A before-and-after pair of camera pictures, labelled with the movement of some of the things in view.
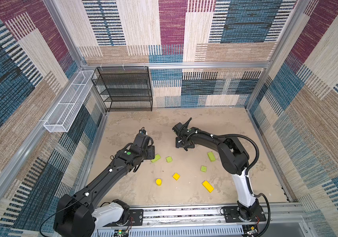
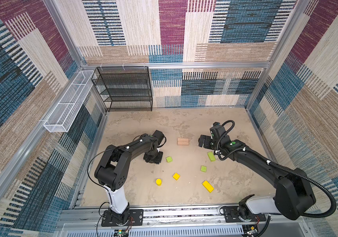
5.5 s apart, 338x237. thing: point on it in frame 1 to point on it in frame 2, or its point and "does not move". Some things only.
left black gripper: (151, 152) to (158, 160)
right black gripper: (178, 144) to (201, 140)
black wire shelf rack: (124, 88) does not move
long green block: (211, 156) does not move
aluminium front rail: (281, 221) does not move
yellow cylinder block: (158, 181) does not move
